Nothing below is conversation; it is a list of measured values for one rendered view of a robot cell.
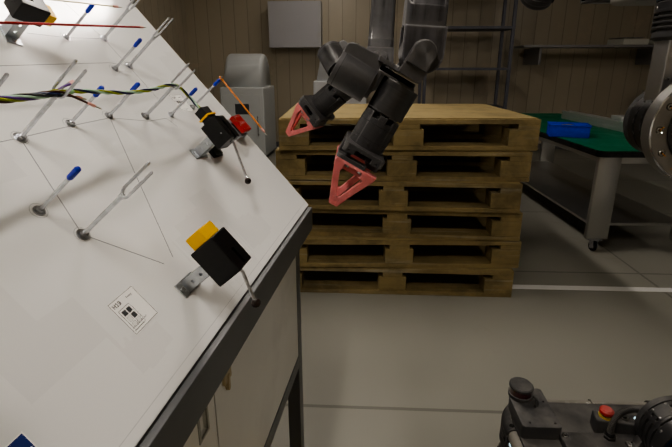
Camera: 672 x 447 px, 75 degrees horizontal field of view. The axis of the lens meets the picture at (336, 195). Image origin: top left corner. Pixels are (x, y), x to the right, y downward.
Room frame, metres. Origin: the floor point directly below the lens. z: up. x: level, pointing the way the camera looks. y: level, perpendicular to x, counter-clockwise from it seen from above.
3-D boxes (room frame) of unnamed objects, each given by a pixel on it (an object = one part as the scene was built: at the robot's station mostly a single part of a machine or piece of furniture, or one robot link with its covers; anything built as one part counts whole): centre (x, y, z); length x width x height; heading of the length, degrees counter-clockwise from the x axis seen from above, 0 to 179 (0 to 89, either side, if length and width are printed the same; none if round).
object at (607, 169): (3.89, -2.07, 0.42); 2.31 x 0.91 x 0.84; 179
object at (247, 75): (6.23, 1.21, 0.70); 0.69 x 0.59 x 1.40; 175
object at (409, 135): (2.70, -0.36, 0.49); 1.39 x 0.96 x 0.99; 88
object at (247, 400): (0.87, 0.16, 0.60); 0.55 x 0.03 x 0.39; 171
